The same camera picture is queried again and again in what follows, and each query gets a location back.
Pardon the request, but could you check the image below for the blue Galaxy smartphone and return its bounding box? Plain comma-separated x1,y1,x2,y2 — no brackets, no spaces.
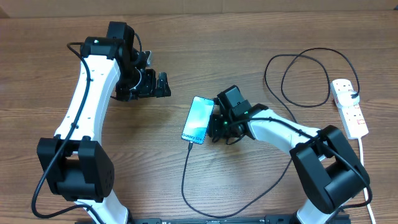
181,96,215,144

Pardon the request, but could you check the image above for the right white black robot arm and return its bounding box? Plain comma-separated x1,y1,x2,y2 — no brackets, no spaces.
208,85,371,223

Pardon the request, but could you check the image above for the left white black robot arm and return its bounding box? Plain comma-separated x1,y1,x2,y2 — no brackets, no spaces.
37,22,171,223

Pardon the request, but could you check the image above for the white USB charger plug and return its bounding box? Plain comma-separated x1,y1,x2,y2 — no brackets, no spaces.
335,91,360,108

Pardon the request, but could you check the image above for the white power strip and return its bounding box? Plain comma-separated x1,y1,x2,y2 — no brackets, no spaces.
330,79,369,139

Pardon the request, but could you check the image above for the white power strip cord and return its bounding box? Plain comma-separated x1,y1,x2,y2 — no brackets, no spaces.
357,138,376,224

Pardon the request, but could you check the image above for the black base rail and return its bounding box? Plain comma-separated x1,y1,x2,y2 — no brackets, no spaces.
74,213,352,224

